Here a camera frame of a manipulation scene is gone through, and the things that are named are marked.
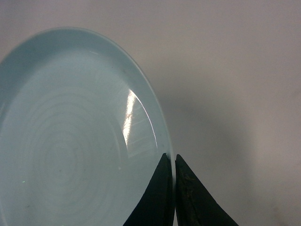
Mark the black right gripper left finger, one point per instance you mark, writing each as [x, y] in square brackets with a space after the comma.
[156, 207]

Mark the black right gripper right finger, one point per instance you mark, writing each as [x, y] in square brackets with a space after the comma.
[195, 206]

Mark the light blue round plate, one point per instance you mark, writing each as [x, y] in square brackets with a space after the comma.
[81, 132]

